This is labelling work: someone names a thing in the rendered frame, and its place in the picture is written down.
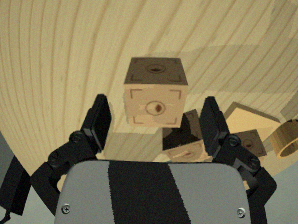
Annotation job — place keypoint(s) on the tan hollow ring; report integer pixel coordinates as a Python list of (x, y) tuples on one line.
[(283, 136)]

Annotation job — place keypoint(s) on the light tan square board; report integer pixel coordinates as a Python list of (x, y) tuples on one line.
[(241, 118)]

